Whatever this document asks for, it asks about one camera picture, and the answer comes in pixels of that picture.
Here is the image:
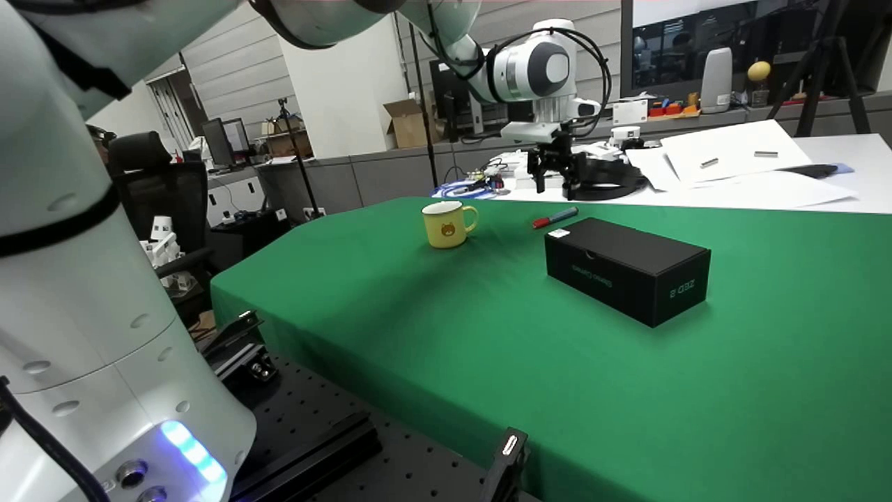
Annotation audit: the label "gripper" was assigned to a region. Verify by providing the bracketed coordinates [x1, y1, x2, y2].
[527, 135, 588, 201]

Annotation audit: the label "red marker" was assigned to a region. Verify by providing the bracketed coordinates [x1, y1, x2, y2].
[532, 206, 580, 230]

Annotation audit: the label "yellow mug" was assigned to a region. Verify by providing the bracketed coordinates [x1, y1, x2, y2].
[421, 200, 480, 250]

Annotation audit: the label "black cardboard box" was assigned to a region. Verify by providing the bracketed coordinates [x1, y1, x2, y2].
[544, 216, 712, 329]

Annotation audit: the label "brown cardboard box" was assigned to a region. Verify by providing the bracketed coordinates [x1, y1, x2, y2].
[382, 98, 436, 150]

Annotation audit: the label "sheets of white paper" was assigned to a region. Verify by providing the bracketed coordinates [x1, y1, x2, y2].
[625, 119, 859, 211]

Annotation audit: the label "white speaker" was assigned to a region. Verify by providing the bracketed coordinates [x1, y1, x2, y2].
[700, 47, 734, 115]

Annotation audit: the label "green table cloth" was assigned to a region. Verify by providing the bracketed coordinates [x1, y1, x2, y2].
[210, 197, 892, 502]

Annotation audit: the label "yellow ball on base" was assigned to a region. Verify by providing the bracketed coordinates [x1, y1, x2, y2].
[747, 61, 773, 107]

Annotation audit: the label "black clamp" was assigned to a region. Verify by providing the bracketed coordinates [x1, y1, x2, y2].
[201, 310, 281, 386]
[478, 426, 531, 502]

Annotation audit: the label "white table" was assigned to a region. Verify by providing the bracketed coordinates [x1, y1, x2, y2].
[432, 132, 892, 215]

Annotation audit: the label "monitor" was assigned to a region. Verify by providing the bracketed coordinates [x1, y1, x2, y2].
[201, 116, 253, 169]

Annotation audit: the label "heap of white parts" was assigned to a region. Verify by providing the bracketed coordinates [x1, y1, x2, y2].
[139, 215, 199, 292]

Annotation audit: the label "black office chair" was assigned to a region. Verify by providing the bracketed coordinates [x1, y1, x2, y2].
[106, 130, 217, 294]

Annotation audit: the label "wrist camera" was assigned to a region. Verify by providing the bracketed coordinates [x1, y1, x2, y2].
[500, 121, 562, 146]

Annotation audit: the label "coil of black cable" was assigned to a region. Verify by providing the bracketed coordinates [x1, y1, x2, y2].
[573, 155, 650, 202]

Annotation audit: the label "coil of blue cable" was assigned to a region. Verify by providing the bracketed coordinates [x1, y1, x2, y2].
[431, 179, 500, 201]

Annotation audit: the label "camera on tripod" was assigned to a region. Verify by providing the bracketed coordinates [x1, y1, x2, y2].
[276, 97, 324, 218]

